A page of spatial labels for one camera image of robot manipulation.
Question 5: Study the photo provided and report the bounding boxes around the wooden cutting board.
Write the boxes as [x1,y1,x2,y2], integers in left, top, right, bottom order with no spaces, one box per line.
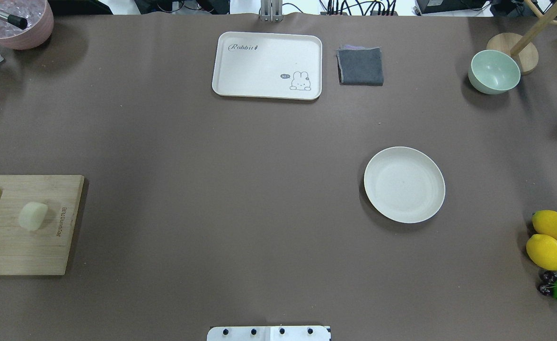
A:
[0,175,85,276]

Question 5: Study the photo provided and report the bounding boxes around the aluminium frame post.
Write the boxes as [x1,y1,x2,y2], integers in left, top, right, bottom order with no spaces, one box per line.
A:
[259,0,284,22]

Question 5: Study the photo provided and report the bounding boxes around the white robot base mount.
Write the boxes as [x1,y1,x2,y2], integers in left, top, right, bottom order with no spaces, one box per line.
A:
[206,325,332,341]

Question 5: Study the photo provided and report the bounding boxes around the cream round plate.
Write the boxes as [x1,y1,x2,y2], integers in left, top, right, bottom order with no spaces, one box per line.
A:
[363,146,446,224]

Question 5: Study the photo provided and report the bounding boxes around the grey folded cloth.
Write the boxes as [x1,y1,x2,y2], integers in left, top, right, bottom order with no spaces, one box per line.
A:
[336,45,384,86]

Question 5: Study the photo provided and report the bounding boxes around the yellow lemon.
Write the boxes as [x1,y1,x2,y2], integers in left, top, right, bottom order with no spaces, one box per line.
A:
[531,210,557,240]
[526,234,557,270]

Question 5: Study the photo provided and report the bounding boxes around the mint green bowl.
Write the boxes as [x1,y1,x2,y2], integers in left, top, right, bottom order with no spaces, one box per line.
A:
[467,50,522,95]

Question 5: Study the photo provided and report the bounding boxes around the wooden glass rack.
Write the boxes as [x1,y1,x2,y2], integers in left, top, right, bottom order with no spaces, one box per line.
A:
[486,0,557,75]

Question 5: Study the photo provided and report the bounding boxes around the pink ice bucket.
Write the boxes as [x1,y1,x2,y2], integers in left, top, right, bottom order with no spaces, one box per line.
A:
[0,0,54,50]

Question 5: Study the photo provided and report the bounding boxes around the cream rabbit tray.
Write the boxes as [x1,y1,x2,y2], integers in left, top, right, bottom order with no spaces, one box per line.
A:
[212,32,322,100]

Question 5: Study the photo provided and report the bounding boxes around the dark cherries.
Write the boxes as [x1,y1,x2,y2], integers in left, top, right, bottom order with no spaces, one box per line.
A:
[537,270,557,296]

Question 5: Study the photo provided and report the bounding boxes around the yellow lemon upper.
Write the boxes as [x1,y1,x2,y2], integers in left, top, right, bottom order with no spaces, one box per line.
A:
[531,210,557,240]

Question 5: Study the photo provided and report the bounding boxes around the white steamed bun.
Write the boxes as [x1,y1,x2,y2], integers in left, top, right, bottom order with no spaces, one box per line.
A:
[18,202,48,231]

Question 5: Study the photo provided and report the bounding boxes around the yellow lemon lower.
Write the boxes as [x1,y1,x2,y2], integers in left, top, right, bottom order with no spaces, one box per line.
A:
[526,234,557,270]

